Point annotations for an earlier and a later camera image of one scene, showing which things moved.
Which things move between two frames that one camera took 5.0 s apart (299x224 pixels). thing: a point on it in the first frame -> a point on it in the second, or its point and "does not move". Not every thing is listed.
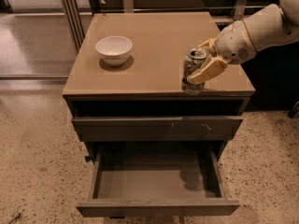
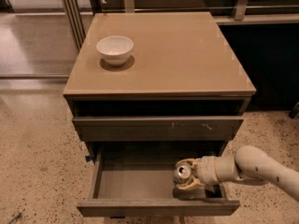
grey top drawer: x=157 y=128 does not move
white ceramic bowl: x=114 y=49 does not move
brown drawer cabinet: x=124 y=87 does not move
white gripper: x=234 y=43 -> x=206 y=171
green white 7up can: x=192 y=60 -> x=182 y=174
